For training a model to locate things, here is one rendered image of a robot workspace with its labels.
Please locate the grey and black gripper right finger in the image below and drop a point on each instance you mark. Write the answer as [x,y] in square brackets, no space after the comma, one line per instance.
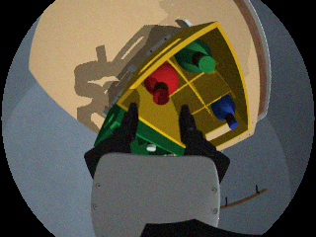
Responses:
[197,145]

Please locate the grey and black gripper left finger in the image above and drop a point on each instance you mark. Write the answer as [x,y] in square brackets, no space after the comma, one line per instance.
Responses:
[120,139]

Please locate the yellow crate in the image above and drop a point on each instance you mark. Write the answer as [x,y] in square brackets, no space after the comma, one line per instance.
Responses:
[226,78]

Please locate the blue bottle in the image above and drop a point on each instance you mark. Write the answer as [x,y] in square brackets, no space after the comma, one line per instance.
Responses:
[224,109]

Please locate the red bottle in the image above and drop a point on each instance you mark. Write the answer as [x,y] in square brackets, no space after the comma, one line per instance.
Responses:
[162,78]

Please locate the green plastic bottle crate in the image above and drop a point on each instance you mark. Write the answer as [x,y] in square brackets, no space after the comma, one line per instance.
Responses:
[144,133]

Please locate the white bottle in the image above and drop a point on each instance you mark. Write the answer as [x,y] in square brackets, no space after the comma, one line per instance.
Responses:
[150,146]

